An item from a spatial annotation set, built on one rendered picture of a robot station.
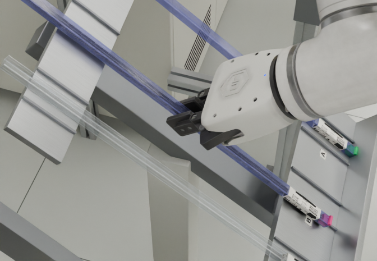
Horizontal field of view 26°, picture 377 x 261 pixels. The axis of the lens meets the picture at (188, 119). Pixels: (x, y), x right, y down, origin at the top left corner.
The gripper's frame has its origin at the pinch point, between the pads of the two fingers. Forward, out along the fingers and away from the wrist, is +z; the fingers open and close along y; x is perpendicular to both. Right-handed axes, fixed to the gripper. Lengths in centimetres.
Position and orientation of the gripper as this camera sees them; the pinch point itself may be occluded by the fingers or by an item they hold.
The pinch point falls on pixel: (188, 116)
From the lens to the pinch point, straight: 99.0
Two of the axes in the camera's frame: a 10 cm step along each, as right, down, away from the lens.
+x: 6.1, 6.0, 5.1
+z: -7.4, 2.2, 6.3
